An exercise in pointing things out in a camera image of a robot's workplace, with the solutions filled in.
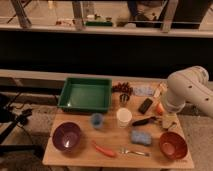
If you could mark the dark grape bunch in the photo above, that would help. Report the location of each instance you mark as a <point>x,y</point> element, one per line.
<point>123,88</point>

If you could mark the black rectangular block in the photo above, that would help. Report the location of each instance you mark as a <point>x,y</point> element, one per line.
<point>145,105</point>

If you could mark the black tripod stand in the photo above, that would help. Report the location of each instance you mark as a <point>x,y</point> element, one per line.
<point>6,116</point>

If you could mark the black handled brush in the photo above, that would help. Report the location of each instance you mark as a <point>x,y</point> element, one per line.
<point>144,121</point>

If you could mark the red yellow apple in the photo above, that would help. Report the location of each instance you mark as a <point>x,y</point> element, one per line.
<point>159,109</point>

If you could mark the red bowl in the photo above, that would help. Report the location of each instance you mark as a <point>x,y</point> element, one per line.
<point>173,146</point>

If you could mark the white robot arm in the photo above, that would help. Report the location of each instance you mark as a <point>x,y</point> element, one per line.
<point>188,85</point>

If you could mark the clear plastic bag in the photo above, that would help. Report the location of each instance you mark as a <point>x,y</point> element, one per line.
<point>143,91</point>

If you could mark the green plastic tray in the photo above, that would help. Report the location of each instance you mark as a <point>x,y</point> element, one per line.
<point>86,95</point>

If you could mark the silver fork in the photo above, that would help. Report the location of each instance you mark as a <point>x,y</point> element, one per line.
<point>126,151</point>

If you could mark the purple bowl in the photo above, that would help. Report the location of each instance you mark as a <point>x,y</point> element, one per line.
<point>66,136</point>

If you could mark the yellow banana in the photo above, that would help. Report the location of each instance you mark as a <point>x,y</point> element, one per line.
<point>159,90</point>

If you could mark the blue plastic cup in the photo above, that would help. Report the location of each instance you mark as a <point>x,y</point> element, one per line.
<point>97,120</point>

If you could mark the small metal cup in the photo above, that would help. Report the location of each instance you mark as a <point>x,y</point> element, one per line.
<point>124,98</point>

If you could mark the blue sponge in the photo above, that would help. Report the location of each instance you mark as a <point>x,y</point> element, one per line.
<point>139,137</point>

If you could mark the white paper cup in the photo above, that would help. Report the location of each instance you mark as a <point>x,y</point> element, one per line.
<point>124,116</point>

